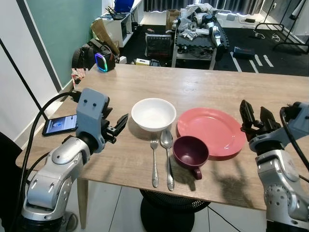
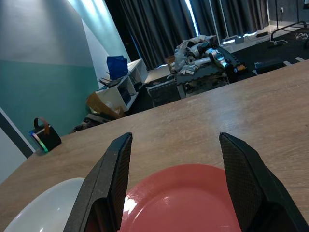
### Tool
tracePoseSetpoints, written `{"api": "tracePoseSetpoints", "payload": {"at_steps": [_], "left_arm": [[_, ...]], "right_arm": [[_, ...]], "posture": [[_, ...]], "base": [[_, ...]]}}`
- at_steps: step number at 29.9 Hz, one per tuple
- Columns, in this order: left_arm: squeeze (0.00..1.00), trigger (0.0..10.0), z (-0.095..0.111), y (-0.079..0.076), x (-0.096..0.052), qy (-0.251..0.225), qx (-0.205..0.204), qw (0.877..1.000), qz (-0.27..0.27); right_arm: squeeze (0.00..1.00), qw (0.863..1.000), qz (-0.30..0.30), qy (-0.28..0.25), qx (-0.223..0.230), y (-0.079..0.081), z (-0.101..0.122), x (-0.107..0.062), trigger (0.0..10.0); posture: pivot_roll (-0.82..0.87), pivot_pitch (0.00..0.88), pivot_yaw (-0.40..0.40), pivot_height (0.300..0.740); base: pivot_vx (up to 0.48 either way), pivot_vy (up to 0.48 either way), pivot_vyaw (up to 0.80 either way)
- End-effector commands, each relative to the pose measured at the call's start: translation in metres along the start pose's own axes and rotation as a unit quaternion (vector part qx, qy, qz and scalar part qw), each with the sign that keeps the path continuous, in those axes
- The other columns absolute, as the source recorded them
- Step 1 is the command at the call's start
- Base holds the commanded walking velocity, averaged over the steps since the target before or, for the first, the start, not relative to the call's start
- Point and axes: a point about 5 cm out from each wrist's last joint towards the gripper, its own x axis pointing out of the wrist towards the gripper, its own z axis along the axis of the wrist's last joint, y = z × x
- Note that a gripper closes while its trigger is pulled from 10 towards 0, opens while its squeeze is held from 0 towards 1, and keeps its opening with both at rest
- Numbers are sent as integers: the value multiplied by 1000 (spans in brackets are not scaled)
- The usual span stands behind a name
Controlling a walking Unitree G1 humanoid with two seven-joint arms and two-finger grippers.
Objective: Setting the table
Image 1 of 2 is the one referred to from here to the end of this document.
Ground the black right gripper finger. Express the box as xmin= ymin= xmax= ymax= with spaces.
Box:
xmin=260 ymin=106 xmax=276 ymax=126
xmin=240 ymin=100 xmax=259 ymax=128

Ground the dark cup with handle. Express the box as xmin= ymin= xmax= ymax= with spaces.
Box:
xmin=173 ymin=136 xmax=210 ymax=180

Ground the white bowl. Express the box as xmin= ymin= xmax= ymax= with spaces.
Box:
xmin=131 ymin=98 xmax=177 ymax=132

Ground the pink plate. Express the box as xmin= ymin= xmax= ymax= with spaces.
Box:
xmin=177 ymin=107 xmax=247 ymax=158

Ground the steel spoon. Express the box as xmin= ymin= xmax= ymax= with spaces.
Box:
xmin=160 ymin=130 xmax=175 ymax=191

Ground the black smartphone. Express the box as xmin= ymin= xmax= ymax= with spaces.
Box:
xmin=42 ymin=115 xmax=78 ymax=137

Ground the steel fork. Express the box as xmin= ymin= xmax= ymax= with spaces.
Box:
xmin=150 ymin=138 xmax=160 ymax=189

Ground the black bag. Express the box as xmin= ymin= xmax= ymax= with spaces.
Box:
xmin=72 ymin=43 xmax=97 ymax=71

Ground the dark blue case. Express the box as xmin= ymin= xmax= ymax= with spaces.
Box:
xmin=234 ymin=46 xmax=257 ymax=60

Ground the light wooden table leg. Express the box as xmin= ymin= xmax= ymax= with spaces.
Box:
xmin=77 ymin=178 xmax=89 ymax=230

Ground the brown cardboard sheet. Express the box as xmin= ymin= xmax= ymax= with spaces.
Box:
xmin=91 ymin=18 xmax=121 ymax=57

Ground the black metal rack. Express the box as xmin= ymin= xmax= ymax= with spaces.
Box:
xmin=253 ymin=21 xmax=309 ymax=52

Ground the black crate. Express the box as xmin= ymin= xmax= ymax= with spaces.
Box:
xmin=145 ymin=33 xmax=174 ymax=61

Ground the black cart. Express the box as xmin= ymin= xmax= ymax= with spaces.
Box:
xmin=172 ymin=22 xmax=225 ymax=69

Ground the white shelf unit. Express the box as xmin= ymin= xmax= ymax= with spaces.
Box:
xmin=103 ymin=9 xmax=134 ymax=47

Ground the black round stool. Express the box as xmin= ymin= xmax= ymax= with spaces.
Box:
xmin=140 ymin=189 xmax=211 ymax=232

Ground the grey robot lying down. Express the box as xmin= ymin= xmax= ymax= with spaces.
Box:
xmin=178 ymin=4 xmax=224 ymax=49

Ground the blue box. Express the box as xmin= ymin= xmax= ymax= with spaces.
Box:
xmin=114 ymin=0 xmax=135 ymax=13

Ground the open cardboard box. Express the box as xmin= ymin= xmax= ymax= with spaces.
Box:
xmin=165 ymin=9 xmax=181 ymax=31

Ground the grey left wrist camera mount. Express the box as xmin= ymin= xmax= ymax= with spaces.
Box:
xmin=76 ymin=88 xmax=111 ymax=153

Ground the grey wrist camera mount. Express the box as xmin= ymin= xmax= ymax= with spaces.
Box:
xmin=76 ymin=88 xmax=111 ymax=153
xmin=249 ymin=102 xmax=309 ymax=155

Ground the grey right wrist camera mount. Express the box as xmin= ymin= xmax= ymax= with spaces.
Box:
xmin=249 ymin=102 xmax=309 ymax=155

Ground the black speaker with glowing ring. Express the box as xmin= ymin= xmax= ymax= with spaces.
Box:
xmin=94 ymin=46 xmax=117 ymax=73

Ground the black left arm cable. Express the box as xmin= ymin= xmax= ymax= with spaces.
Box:
xmin=9 ymin=91 xmax=82 ymax=232

